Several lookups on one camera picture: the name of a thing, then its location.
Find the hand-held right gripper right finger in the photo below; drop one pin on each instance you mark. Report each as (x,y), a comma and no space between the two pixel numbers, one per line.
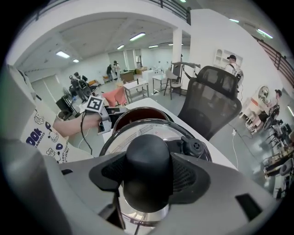
(218,195)

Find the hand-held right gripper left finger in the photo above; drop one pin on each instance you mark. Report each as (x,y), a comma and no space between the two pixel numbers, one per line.
(75,183)

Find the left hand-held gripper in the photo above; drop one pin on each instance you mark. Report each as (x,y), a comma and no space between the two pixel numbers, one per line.
(95,104)

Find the black pressure cooker pot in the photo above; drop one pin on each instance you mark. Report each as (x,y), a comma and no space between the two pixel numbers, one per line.
(142,114)

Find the pressure cooker lid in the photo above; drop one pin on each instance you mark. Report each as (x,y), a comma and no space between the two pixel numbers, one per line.
(147,160)

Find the person's left forearm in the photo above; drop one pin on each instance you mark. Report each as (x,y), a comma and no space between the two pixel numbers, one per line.
(73,126)

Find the pink cloth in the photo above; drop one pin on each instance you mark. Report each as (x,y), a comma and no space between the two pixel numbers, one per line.
(113,96)

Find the white power strip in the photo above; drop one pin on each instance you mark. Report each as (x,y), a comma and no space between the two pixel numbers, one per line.
(234,132)

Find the grey chair black legs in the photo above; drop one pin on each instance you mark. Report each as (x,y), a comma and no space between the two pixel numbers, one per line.
(170,74)

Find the black mesh office chair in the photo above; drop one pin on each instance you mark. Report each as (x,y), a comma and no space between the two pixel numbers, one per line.
(206,103)

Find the white vanity table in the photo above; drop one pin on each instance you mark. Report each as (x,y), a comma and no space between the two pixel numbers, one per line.
(255,103)

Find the white shelf cabinet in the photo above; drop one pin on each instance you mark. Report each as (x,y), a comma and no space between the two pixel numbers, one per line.
(220,57)

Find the grey backpack rig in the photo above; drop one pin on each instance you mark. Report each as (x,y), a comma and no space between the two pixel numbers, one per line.
(239,78)

